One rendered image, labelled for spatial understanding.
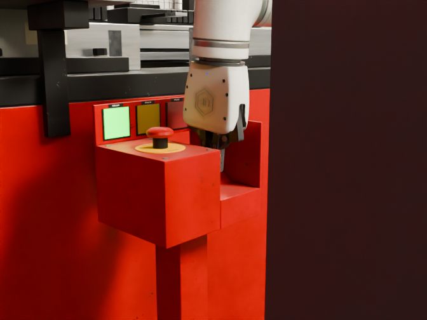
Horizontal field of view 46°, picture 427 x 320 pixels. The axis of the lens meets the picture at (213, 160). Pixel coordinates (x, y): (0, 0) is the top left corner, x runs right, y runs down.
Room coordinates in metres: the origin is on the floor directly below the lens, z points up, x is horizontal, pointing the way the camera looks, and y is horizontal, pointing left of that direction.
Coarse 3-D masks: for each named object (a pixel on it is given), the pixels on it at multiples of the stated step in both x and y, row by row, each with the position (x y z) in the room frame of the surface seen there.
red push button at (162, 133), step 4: (152, 128) 0.72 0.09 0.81; (156, 128) 0.71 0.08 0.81; (160, 128) 0.71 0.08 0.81; (164, 128) 0.71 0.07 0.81; (168, 128) 0.72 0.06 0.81; (148, 132) 0.71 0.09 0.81; (152, 132) 0.70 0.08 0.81; (156, 132) 0.70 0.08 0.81; (160, 132) 0.70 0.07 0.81; (164, 132) 0.70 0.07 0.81; (168, 132) 0.71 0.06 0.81; (172, 132) 0.71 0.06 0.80; (148, 136) 0.71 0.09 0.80; (152, 136) 0.70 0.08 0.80; (156, 136) 0.70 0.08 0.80; (160, 136) 0.70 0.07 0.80; (164, 136) 0.70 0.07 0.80; (168, 136) 0.71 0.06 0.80; (172, 136) 0.72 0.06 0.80; (152, 140) 0.72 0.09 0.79; (156, 140) 0.71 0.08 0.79; (160, 140) 0.71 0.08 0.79; (164, 140) 0.71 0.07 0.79; (152, 144) 0.72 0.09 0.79; (156, 144) 0.71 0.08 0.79; (160, 144) 0.71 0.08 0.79; (164, 144) 0.71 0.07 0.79; (156, 148) 0.71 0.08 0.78; (160, 148) 0.71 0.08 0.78; (164, 148) 0.71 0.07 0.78
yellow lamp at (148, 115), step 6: (138, 108) 0.79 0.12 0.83; (144, 108) 0.80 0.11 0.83; (150, 108) 0.81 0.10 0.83; (156, 108) 0.82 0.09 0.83; (138, 114) 0.79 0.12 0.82; (144, 114) 0.80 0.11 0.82; (150, 114) 0.81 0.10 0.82; (156, 114) 0.82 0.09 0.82; (138, 120) 0.79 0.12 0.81; (144, 120) 0.80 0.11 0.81; (150, 120) 0.81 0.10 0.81; (156, 120) 0.82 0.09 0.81; (138, 126) 0.79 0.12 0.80; (144, 126) 0.80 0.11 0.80; (150, 126) 0.81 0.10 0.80; (156, 126) 0.82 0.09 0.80; (138, 132) 0.79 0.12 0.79; (144, 132) 0.80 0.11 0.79
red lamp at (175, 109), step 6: (174, 102) 0.85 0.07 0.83; (180, 102) 0.86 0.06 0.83; (168, 108) 0.84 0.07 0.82; (174, 108) 0.85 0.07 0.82; (180, 108) 0.86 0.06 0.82; (168, 114) 0.84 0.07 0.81; (174, 114) 0.85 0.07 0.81; (180, 114) 0.86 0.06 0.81; (168, 120) 0.84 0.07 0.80; (174, 120) 0.85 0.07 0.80; (180, 120) 0.86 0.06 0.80; (168, 126) 0.84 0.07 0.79; (174, 126) 0.85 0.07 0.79; (180, 126) 0.86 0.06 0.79; (186, 126) 0.87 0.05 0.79
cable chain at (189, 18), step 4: (168, 12) 1.65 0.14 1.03; (172, 12) 1.66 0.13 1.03; (180, 12) 1.68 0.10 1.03; (184, 12) 1.69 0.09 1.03; (188, 12) 1.70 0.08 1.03; (192, 12) 1.71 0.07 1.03; (188, 16) 1.70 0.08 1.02; (192, 16) 1.71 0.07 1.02; (168, 20) 1.65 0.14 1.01; (172, 20) 1.66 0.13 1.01; (176, 20) 1.67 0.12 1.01; (180, 20) 1.68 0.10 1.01; (184, 20) 1.69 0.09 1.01; (188, 20) 1.70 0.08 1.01; (192, 20) 1.71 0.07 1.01
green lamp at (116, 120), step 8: (104, 112) 0.75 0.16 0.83; (112, 112) 0.76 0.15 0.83; (120, 112) 0.77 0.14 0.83; (128, 112) 0.78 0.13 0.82; (104, 120) 0.75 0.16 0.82; (112, 120) 0.76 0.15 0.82; (120, 120) 0.77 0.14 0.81; (128, 120) 0.78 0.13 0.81; (104, 128) 0.75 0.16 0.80; (112, 128) 0.76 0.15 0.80; (120, 128) 0.77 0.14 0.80; (128, 128) 0.78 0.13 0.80; (112, 136) 0.76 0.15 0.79; (120, 136) 0.77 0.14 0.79
